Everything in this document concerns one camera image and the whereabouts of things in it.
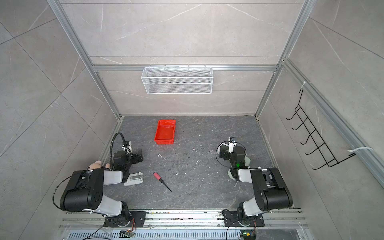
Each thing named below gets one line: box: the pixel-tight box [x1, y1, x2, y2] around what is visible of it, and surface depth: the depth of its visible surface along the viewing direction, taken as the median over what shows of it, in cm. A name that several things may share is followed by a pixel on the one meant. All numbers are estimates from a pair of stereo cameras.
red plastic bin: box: [154, 119, 177, 145], surface depth 113 cm
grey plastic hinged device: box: [123, 171, 144, 187], surface depth 87 cm
